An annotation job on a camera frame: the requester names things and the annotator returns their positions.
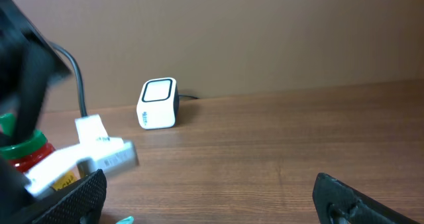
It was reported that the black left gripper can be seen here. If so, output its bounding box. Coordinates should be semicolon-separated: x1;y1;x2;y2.
0;0;72;215

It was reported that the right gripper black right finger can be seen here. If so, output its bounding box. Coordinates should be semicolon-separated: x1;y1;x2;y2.
312;173;418;224

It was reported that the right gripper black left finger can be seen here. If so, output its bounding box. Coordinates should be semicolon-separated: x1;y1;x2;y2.
1;170;107;224

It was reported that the teal wet wipes pack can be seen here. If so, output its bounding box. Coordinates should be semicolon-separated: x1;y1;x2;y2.
116;216;134;224

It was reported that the white barcode scanner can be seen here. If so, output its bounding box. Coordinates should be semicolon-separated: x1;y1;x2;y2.
136;78;180;130

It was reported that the red chilli sauce bottle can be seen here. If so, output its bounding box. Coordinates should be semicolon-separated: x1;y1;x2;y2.
1;113;78;191

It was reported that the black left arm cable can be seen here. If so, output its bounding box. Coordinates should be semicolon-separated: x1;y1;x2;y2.
48;40;89;118

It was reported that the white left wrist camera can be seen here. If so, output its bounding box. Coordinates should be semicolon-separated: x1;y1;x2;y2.
25;114;138;197

